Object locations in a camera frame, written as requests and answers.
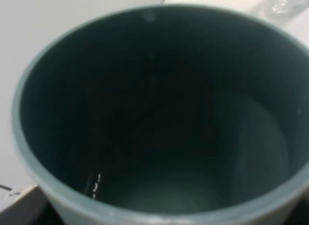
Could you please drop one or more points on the teal plastic cup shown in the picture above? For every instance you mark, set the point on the teal plastic cup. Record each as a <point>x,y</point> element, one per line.
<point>168,115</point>

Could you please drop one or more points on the clear plastic water bottle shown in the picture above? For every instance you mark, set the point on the clear plastic water bottle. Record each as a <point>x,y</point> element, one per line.
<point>285,7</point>

